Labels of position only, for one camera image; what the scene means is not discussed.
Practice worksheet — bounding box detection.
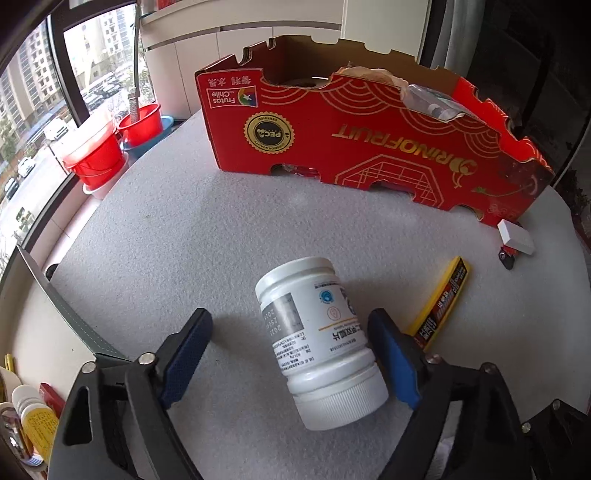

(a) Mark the white bottle grey label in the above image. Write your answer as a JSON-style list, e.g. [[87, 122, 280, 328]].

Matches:
[[255, 257, 389, 431]]

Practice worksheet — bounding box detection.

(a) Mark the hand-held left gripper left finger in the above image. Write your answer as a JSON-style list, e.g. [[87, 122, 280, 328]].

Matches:
[[48, 308, 214, 480]]

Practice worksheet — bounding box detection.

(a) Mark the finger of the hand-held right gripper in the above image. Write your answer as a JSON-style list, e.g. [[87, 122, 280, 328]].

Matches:
[[521, 399, 591, 480]]

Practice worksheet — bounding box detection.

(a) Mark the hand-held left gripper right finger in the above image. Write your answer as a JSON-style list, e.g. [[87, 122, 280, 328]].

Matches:
[[367, 308, 539, 480]]

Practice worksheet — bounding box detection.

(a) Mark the red cardboard fruit carton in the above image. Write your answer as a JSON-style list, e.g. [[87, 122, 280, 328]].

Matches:
[[194, 36, 556, 228]]

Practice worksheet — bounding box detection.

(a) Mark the red bucket with clear basin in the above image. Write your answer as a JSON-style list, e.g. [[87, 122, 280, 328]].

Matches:
[[62, 117, 127, 188]]

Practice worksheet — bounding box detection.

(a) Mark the white bottle yellow label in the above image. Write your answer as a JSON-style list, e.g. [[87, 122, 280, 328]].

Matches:
[[11, 384, 61, 467]]

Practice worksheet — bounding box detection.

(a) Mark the red packet gold print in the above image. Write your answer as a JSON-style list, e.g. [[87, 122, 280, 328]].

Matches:
[[39, 382, 68, 416]]

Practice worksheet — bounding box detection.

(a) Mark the blue plastic basin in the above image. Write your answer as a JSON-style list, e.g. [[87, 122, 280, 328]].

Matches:
[[122, 116, 175, 151]]

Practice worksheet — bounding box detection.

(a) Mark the white counter cabinet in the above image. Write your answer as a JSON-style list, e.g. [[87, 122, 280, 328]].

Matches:
[[139, 0, 430, 121]]

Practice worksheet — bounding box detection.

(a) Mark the small metal hose clamp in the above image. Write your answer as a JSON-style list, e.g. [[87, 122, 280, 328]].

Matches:
[[0, 402, 34, 462]]

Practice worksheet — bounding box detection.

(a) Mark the red plastic bucket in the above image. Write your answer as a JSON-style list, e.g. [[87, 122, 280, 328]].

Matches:
[[117, 103, 163, 147]]

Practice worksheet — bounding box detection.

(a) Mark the white plastic basin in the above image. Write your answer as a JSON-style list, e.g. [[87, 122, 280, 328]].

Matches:
[[83, 178, 122, 200]]

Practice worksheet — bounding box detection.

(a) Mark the grey shallow tray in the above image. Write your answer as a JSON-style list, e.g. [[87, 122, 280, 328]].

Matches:
[[16, 244, 125, 365]]

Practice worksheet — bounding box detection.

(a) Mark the small white flat box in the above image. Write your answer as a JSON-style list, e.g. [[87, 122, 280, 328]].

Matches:
[[497, 220, 534, 256]]

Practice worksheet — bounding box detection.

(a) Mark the yellow black slim box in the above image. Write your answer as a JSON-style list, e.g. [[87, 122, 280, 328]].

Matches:
[[406, 256, 472, 352]]

